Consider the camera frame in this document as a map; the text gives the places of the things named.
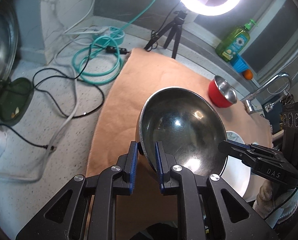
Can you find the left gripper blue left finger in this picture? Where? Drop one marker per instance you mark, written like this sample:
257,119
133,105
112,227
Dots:
130,168

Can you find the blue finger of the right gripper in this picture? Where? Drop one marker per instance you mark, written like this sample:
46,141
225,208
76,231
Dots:
233,149

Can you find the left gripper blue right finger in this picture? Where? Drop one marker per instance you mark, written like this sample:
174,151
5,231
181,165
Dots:
164,162

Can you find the white plate grey leaf pattern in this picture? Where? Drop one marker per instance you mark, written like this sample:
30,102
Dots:
237,175

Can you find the stainless steel bowl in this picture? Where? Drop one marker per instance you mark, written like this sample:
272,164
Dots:
188,127

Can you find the red steel bowl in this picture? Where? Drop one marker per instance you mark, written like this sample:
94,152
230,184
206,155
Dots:
221,93

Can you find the white work glove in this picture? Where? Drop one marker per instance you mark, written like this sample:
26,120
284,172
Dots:
281,208

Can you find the tan cloth mat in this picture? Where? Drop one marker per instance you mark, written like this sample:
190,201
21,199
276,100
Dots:
143,74

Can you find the chrome faucet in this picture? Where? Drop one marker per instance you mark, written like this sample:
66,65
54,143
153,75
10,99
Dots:
247,100

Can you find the orange fruit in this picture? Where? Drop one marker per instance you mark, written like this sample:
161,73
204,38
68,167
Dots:
247,74

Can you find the blue ribbed cup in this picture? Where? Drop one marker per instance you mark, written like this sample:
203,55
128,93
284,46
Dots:
238,64

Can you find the green dish soap bottle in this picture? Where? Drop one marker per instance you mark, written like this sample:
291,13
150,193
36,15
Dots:
237,39

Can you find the black inline light controller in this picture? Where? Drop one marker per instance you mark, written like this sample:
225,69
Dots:
116,50

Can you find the black tripod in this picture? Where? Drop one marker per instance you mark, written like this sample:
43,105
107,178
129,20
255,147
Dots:
175,31

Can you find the teal round power strip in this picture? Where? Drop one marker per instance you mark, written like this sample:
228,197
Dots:
112,34

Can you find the steel pot lid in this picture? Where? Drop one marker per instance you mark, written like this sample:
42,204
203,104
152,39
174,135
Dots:
8,41

